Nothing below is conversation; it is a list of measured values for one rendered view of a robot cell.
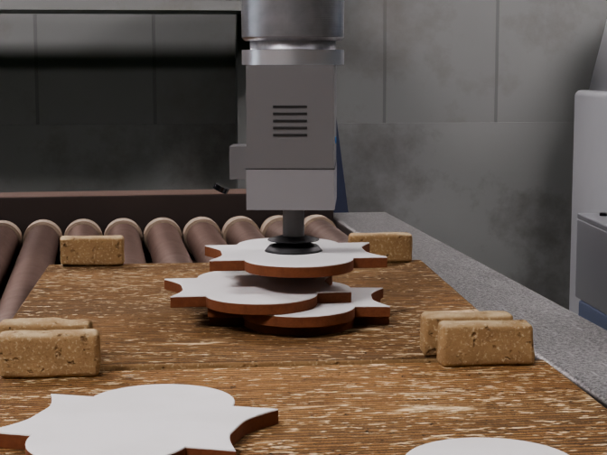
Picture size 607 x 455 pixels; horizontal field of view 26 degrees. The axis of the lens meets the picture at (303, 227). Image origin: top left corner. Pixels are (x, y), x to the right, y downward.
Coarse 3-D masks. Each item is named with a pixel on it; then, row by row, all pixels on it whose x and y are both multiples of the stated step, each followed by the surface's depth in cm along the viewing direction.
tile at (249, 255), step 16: (256, 240) 104; (320, 240) 103; (224, 256) 95; (240, 256) 95; (256, 256) 95; (272, 256) 95; (288, 256) 95; (304, 256) 95; (320, 256) 95; (336, 256) 95; (352, 256) 95; (368, 256) 95; (384, 256) 95; (256, 272) 92; (272, 272) 91; (288, 272) 91; (304, 272) 91; (320, 272) 91; (336, 272) 92
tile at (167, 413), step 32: (64, 416) 67; (96, 416) 67; (128, 416) 67; (160, 416) 67; (192, 416) 67; (224, 416) 67; (256, 416) 67; (32, 448) 62; (64, 448) 62; (96, 448) 62; (128, 448) 62; (160, 448) 62; (192, 448) 62; (224, 448) 62
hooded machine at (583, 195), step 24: (600, 48) 443; (600, 72) 439; (576, 96) 448; (600, 96) 424; (576, 120) 448; (600, 120) 424; (576, 144) 449; (600, 144) 424; (576, 168) 449; (600, 168) 425; (576, 192) 449; (600, 192) 425; (576, 216) 450; (576, 240) 450; (576, 312) 451
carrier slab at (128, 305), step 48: (48, 288) 109; (96, 288) 109; (144, 288) 109; (384, 288) 109; (432, 288) 109; (144, 336) 90; (192, 336) 90; (240, 336) 90; (288, 336) 90; (336, 336) 90; (384, 336) 90
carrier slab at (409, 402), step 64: (0, 384) 77; (64, 384) 77; (128, 384) 77; (192, 384) 77; (256, 384) 77; (320, 384) 77; (384, 384) 77; (448, 384) 77; (512, 384) 77; (0, 448) 64; (256, 448) 64; (320, 448) 64; (384, 448) 64; (576, 448) 64
